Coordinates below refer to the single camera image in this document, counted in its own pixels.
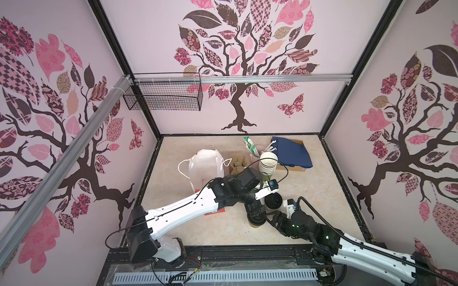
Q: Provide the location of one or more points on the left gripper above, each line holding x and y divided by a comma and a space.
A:
254, 207

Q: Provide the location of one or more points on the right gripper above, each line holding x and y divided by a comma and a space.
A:
279, 218

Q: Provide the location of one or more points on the black plastic cup lid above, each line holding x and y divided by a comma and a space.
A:
256, 221

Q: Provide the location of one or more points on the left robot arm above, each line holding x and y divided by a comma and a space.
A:
146, 229

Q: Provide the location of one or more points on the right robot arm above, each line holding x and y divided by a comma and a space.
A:
331, 246

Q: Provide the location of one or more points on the pink straw holder cup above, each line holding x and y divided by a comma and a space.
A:
255, 161

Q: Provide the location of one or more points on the brown pulp cup carrier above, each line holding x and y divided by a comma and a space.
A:
239, 161

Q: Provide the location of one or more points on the stack of paper cups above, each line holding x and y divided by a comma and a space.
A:
268, 164

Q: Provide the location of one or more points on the brown cardboard box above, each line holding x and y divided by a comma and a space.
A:
291, 167

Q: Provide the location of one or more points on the green wrapped straw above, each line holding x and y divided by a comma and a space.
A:
251, 147

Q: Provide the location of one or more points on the red and white paper bag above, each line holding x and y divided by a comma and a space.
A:
204, 166

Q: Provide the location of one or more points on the dark blue napkin stack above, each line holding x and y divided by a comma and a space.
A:
291, 152

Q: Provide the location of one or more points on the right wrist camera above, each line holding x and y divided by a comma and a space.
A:
290, 206

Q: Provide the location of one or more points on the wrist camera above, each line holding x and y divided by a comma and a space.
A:
269, 187
290, 206

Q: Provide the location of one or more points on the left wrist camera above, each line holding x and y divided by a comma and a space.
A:
269, 187

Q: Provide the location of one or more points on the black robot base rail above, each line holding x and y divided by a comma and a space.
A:
297, 253

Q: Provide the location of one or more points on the white slotted cable duct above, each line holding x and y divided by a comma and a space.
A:
181, 278

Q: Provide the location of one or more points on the black wire basket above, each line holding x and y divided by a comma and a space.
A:
165, 92

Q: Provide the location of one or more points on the aluminium rail back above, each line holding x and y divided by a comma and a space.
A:
336, 77

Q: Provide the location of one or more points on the aluminium rail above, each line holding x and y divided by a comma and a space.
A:
21, 223
336, 77

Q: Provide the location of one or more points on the aluminium rail left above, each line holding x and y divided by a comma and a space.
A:
21, 223

